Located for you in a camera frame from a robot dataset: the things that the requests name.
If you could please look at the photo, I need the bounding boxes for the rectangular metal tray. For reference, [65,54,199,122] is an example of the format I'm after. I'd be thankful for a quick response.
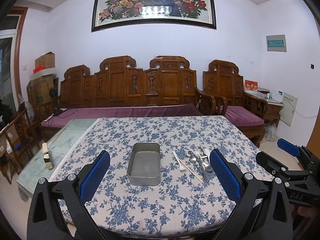
[127,142,161,186]

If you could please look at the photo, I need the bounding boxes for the carved wooden sofa bench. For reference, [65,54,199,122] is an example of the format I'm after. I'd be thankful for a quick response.
[36,56,216,141]

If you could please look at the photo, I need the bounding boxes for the blue floral tablecloth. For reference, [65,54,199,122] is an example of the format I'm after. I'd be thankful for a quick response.
[50,116,272,238]

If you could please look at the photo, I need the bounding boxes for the carved wooden armchair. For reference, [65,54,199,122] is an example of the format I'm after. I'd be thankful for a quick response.
[202,60,265,147]

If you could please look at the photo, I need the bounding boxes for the wooden side chair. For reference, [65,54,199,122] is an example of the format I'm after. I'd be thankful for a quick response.
[1,105,40,184]

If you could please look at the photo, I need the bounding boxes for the white plastic fork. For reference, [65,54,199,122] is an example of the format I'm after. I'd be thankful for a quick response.
[172,151,186,172]

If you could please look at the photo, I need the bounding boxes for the light bamboo chopstick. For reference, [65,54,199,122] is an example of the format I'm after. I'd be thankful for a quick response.
[178,158,203,183]

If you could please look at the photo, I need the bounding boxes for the plain steel spoon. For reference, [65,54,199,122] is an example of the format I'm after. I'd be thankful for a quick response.
[189,153,209,182]

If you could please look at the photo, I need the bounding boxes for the wooden side table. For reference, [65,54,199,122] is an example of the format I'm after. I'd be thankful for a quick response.
[242,92,283,127]

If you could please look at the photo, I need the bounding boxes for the white wall cabinet box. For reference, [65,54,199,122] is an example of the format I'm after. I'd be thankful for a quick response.
[279,93,298,126]

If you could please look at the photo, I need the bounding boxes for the purple armchair cushion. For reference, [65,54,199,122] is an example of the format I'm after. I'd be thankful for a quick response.
[224,106,265,129]

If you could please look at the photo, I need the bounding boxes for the red gold sign card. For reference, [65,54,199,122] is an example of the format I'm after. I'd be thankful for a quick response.
[245,80,258,92]

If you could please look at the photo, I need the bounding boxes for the small black fan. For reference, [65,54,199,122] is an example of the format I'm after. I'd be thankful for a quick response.
[49,87,67,116]

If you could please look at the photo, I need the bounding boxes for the small gold white box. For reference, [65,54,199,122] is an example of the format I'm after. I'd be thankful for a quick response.
[42,142,53,170]

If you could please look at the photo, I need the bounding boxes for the framed peacock flower painting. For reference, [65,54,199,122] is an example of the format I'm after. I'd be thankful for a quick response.
[92,0,216,31]

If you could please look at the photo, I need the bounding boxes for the steel fork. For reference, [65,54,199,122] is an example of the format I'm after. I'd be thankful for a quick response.
[194,147,206,172]

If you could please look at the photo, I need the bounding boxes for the long white ceramic spoon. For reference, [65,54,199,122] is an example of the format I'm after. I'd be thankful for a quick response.
[203,148,210,158]

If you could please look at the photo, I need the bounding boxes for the stacked cardboard boxes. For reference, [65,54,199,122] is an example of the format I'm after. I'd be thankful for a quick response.
[27,51,57,109]

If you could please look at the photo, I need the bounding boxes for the wall electrical panel box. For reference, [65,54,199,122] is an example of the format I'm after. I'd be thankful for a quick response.
[266,35,287,52]

